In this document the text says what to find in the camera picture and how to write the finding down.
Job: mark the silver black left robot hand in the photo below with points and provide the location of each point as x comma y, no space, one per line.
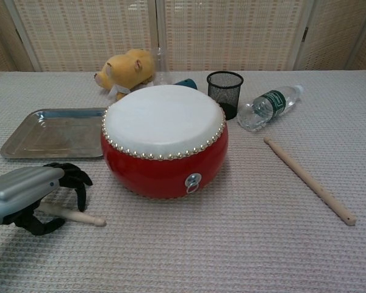
21,183

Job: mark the wooden drumstick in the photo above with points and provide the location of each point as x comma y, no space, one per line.
308,180
85,217

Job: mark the rectangular metal tray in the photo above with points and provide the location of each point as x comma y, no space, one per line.
55,134

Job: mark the red drum white skin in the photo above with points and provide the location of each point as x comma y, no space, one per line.
161,122

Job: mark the yellow plush toy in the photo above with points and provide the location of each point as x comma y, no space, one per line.
125,68

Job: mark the clear plastic cup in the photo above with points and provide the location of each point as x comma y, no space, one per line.
163,70

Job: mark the white woven tablecloth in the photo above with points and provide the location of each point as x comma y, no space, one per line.
201,250

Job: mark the teal cylinder with holes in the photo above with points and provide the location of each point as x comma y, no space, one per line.
187,83

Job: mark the black mesh pen holder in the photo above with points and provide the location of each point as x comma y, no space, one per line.
224,91

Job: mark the woven folding screen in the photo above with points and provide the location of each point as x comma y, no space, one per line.
231,33

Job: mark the clear water bottle green label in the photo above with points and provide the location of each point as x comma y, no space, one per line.
268,105

